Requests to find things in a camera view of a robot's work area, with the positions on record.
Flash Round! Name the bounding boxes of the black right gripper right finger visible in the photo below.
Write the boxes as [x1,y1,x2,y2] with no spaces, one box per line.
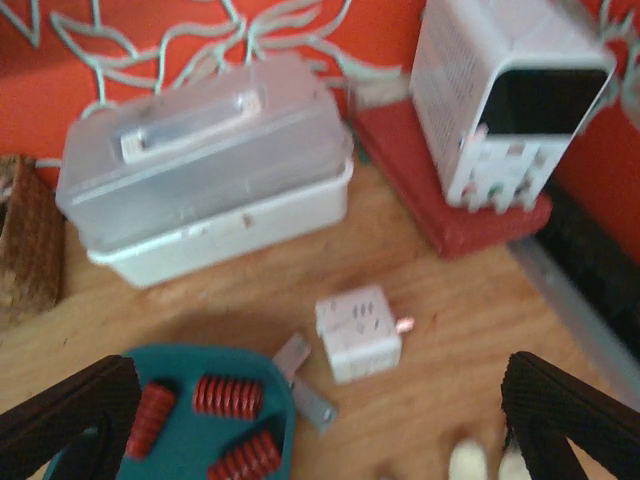
[501,351,639,479]

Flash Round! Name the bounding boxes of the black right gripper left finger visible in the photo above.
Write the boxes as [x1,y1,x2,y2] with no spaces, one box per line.
[1,355,139,479]

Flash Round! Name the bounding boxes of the large red spring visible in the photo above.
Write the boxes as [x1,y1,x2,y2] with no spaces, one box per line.
[192,375,264,421]

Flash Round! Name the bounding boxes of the white work glove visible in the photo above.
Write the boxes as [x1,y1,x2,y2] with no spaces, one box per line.
[448,438,531,480]

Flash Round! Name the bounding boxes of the teal plastic tray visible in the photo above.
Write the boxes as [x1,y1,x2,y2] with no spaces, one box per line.
[45,342,297,480]

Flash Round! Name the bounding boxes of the wicker basket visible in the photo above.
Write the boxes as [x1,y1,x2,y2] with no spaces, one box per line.
[1,154,65,329]

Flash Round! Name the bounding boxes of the white cube power adapter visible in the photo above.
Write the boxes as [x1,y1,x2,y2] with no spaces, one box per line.
[315,285,415,384]

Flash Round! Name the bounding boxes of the white translucent storage box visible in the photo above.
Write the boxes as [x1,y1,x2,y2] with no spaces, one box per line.
[56,54,354,288]

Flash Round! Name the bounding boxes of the white bench power supply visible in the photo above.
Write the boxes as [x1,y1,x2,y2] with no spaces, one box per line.
[409,0,616,212]

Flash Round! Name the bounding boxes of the metal bracket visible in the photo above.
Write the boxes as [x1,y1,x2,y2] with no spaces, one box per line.
[272,332,338,433]

